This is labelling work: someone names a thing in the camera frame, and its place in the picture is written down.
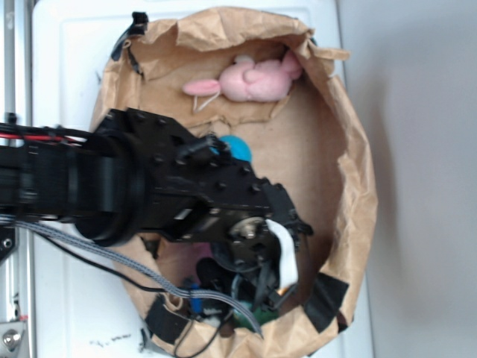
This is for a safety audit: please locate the black mount bracket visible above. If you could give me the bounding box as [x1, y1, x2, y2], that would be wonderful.
[0, 223, 18, 264]

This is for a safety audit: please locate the white plastic tray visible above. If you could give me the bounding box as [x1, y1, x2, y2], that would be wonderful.
[31, 0, 375, 358]

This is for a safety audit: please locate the brown paper bag bin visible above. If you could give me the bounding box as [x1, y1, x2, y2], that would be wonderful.
[92, 7, 378, 357]

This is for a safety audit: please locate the black thin cable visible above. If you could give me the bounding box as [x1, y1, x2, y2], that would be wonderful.
[37, 233, 224, 357]

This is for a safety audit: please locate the blue ball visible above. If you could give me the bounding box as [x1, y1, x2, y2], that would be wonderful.
[206, 134, 252, 163]

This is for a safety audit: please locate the green ball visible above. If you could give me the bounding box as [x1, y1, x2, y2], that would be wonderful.
[233, 311, 255, 332]

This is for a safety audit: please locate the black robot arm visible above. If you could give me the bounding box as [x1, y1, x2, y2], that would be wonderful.
[1, 109, 312, 311]

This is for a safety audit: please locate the metal frame rail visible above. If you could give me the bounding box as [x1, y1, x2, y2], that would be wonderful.
[1, 1, 37, 357]

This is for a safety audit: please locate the pink plush bunny toy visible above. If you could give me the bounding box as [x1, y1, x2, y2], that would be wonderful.
[182, 51, 303, 113]

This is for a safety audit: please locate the grey ribbon cable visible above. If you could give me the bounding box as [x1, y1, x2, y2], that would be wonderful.
[22, 221, 264, 337]

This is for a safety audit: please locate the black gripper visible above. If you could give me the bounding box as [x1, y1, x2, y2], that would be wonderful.
[195, 218, 315, 324]

